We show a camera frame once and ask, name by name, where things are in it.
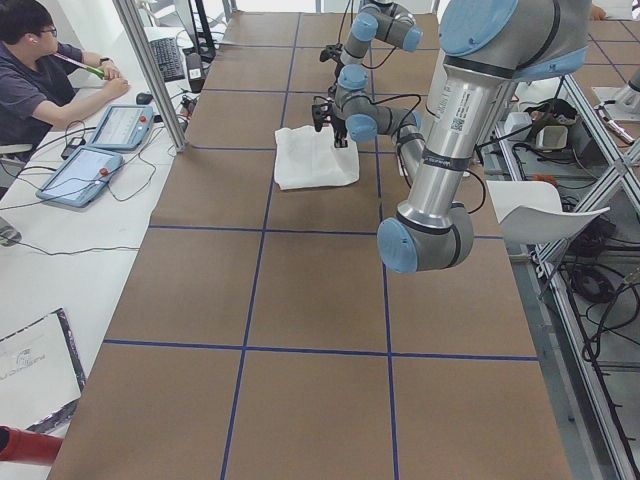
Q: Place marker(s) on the blue teach pendant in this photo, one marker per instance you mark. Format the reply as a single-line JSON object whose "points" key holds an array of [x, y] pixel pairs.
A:
{"points": [[81, 177], [122, 127]]}

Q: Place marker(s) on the green plastic object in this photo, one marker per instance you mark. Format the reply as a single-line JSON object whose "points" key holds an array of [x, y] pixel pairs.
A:
{"points": [[94, 70]]}

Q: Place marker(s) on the black computer keyboard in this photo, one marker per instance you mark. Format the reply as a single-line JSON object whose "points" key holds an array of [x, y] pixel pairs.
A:
{"points": [[168, 58]]}

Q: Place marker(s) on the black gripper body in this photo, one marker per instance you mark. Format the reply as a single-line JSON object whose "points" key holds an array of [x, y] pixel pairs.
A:
{"points": [[339, 125]]}

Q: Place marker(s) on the seated person in dark shirt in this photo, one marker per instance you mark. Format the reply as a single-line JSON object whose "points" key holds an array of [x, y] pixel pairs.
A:
{"points": [[36, 93]]}

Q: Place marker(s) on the white plastic chair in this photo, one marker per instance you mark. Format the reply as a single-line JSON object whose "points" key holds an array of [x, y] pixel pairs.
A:
{"points": [[530, 212]]}

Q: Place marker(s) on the lower blue teach pendant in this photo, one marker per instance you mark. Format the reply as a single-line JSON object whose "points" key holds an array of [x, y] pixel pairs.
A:
{"points": [[81, 177]]}

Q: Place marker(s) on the red object at edge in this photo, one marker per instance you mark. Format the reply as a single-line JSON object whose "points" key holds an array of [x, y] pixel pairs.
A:
{"points": [[27, 447]]}

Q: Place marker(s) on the aluminium frame post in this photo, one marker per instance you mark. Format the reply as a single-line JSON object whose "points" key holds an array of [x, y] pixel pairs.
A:
{"points": [[129, 17]]}

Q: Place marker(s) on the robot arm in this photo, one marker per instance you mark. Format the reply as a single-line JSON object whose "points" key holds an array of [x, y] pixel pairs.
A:
{"points": [[387, 22], [486, 45]]}

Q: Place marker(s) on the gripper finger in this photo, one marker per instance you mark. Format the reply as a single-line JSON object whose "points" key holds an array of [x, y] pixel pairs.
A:
{"points": [[340, 142]]}

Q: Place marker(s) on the white long-sleeve printed shirt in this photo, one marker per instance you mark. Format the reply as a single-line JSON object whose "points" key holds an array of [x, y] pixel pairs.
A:
{"points": [[308, 159]]}

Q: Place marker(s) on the upper blue teach pendant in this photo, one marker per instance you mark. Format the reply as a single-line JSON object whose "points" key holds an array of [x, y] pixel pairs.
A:
{"points": [[122, 127]]}

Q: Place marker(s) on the black computer mouse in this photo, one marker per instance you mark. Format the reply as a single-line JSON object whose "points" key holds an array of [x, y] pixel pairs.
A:
{"points": [[143, 98]]}

